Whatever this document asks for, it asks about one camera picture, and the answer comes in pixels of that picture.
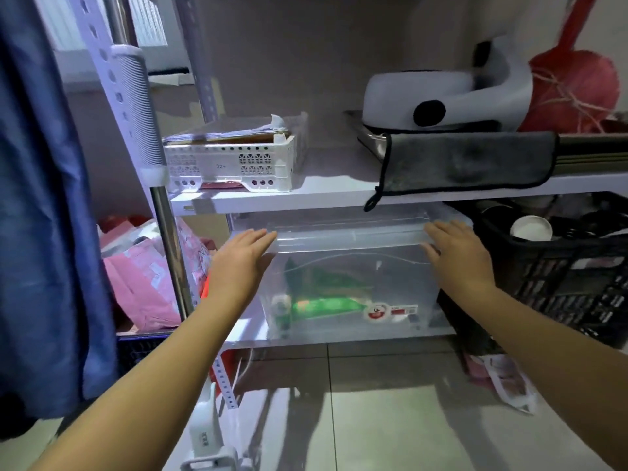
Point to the person's left hand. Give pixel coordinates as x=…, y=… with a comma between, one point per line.
x=235, y=269

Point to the person's right hand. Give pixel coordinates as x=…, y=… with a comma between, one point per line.
x=461, y=259

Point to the clear plastic storage bin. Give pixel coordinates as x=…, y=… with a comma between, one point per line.
x=407, y=289

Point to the green glove packet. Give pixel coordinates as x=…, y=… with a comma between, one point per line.
x=324, y=304

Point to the clear plastic lid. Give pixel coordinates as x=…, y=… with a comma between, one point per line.
x=343, y=235

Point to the person's left forearm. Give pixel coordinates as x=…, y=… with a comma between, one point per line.
x=147, y=387

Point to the person's right forearm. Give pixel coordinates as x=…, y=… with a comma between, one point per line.
x=564, y=362

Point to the white paper cup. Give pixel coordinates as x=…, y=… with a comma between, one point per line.
x=531, y=229

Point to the pink printed bag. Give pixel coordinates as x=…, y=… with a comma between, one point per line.
x=142, y=284

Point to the grey towel black trim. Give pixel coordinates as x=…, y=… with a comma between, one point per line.
x=466, y=161

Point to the small white perforated basket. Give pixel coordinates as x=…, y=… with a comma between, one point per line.
x=230, y=166

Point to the black plastic crate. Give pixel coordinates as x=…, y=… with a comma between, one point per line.
x=564, y=289

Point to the white metal rack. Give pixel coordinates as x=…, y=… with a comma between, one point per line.
x=319, y=191

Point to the dark blue crate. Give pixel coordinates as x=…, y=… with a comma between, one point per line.
x=140, y=353

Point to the crumpled printed paper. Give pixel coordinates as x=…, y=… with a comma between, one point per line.
x=505, y=382

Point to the stack of papers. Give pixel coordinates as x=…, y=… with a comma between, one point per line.
x=221, y=132

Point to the white black plush pillow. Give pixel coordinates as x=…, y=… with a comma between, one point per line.
x=417, y=93

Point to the blue cloth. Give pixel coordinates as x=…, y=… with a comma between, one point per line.
x=44, y=215

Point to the red plastic bag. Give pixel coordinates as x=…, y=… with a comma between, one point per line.
x=574, y=83

